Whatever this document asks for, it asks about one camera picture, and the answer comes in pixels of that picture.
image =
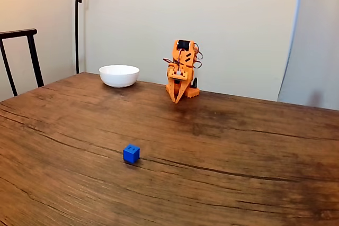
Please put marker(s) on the black floor lamp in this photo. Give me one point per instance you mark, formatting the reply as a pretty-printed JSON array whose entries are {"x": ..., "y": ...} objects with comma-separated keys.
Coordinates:
[{"x": 76, "y": 38}]

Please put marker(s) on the small camera module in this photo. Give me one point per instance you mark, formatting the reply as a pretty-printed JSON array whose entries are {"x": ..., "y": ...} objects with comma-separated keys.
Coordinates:
[{"x": 178, "y": 79}]

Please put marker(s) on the black table clamp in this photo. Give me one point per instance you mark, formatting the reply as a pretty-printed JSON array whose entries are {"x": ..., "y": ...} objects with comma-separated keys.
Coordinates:
[{"x": 195, "y": 83}]

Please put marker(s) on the white backdrop panel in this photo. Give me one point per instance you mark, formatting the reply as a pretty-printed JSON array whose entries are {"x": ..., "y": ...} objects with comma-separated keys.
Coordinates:
[{"x": 212, "y": 11}]

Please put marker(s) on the white bowl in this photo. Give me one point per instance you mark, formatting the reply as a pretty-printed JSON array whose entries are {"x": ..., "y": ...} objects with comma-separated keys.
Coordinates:
[{"x": 119, "y": 76}]

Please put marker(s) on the black chair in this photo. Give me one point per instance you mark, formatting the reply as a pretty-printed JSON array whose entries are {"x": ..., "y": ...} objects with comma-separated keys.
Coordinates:
[{"x": 31, "y": 51}]

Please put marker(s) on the blue cube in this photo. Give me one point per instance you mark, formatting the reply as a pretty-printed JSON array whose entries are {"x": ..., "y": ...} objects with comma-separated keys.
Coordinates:
[{"x": 131, "y": 154}]

